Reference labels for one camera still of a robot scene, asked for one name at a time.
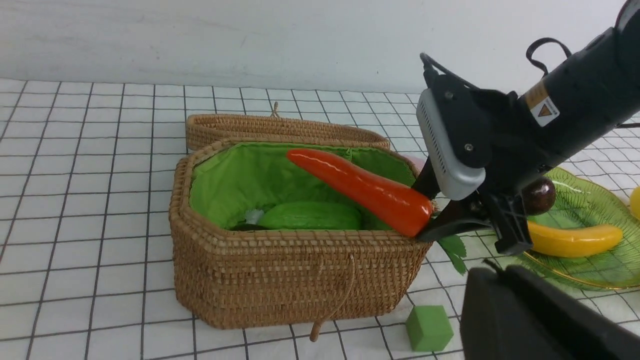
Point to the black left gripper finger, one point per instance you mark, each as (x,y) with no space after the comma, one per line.
(514,314)

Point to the yellow lemon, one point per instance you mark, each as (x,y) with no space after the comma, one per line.
(634,202)

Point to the white checkered tablecloth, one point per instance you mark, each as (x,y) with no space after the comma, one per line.
(86,272)

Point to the green foam cube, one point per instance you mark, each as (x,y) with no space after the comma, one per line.
(428,328)

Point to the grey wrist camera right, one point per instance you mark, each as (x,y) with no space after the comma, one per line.
(456,180)

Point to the woven wicker basket lid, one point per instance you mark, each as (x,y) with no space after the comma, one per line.
(204,129)

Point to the orange carrot with leaves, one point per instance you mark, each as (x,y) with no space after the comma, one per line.
(374,181)

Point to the green bitter gourd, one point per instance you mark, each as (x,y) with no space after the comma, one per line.
(312,215)

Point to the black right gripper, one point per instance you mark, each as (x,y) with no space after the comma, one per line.
(487,130)

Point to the woven wicker basket green lining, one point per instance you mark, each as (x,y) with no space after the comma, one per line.
(259,278)

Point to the green glass leaf plate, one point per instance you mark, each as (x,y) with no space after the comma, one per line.
(581,203)

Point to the yellow plastic banana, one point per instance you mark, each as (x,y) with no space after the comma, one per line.
(574,242)

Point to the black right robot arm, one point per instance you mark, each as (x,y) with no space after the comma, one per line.
(592,92)

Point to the dark purple mangosteen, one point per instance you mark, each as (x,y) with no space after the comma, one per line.
(539,196)

